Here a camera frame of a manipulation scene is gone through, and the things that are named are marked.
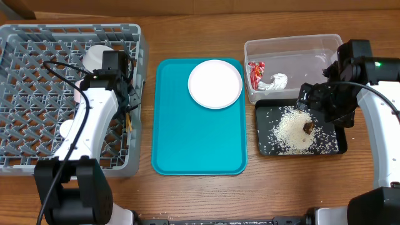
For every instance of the wooden chopstick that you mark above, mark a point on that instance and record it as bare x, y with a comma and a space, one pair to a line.
131, 125
128, 123

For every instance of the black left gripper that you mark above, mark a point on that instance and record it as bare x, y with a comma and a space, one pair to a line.
132, 98

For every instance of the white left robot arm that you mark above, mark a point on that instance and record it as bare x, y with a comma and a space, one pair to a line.
72, 186

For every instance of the grey plastic dishwasher rack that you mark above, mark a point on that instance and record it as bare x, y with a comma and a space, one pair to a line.
38, 64

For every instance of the white tissue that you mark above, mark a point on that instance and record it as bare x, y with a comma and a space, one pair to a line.
279, 82

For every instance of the grey metal bowl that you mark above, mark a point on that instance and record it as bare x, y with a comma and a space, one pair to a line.
93, 58

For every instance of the pile of white rice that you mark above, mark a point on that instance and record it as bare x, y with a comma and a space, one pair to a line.
292, 132

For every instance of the black rectangular tray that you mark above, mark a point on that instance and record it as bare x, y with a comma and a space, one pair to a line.
342, 140

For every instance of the teal plastic serving tray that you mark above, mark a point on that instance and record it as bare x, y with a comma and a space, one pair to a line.
189, 139

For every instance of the clear plastic waste bin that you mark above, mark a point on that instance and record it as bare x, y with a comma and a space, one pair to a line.
301, 58

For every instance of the white small cup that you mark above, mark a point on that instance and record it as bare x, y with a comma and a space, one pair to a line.
65, 127

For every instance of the brown food scrap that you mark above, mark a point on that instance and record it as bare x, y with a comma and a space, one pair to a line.
308, 127

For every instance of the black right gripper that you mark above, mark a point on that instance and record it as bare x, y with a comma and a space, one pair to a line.
344, 119

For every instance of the red snack wrapper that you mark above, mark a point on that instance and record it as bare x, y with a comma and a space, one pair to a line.
256, 73

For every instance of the large white round plate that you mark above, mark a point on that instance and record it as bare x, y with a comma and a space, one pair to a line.
215, 84

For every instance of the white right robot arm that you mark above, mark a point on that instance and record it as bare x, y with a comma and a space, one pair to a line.
372, 84

